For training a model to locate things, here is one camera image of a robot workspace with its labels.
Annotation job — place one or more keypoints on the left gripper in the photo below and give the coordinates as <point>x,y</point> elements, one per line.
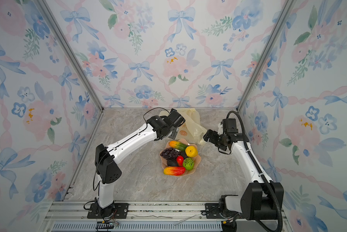
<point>175,134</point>

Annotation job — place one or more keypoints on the yellow orange fruit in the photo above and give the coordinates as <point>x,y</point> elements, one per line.
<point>191,151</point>

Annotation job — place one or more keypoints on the red apple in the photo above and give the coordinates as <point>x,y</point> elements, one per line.
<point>180,160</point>

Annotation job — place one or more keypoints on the aluminium corner post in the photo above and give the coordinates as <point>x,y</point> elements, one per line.
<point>69,53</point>
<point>277,29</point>

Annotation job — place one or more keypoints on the green-orange mango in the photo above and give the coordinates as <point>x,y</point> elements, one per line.
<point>178,145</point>

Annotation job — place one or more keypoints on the green custard apple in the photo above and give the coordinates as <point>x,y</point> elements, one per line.
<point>188,164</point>

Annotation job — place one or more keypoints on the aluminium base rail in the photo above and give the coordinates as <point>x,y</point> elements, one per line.
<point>164,216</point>

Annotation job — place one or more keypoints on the left aluminium corner post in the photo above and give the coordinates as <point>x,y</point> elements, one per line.
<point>69,53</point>

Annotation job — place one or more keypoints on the purple grape bunch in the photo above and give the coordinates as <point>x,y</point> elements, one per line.
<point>170,154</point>

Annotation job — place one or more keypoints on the dark avocado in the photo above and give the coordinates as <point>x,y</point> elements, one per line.
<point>172,163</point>

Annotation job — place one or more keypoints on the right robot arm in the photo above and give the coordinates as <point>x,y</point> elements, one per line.
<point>255,202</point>

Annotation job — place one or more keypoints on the right aluminium corner post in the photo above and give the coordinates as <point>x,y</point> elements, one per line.
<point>277,29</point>

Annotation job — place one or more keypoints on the pink scalloped fruit plate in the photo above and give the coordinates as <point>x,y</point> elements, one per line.
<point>196,159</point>

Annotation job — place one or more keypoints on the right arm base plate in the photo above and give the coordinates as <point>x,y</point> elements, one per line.
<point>214,211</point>

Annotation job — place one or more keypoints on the red-yellow mango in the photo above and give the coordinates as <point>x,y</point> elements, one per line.
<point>174,171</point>

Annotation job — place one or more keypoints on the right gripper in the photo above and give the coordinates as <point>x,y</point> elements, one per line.
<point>213,138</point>

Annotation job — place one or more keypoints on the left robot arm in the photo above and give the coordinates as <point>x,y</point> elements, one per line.
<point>107,158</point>

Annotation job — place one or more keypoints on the yellow plastic bag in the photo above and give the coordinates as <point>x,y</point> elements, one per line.
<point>192,130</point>

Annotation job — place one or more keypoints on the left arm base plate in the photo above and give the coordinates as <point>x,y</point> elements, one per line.
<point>118,210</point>

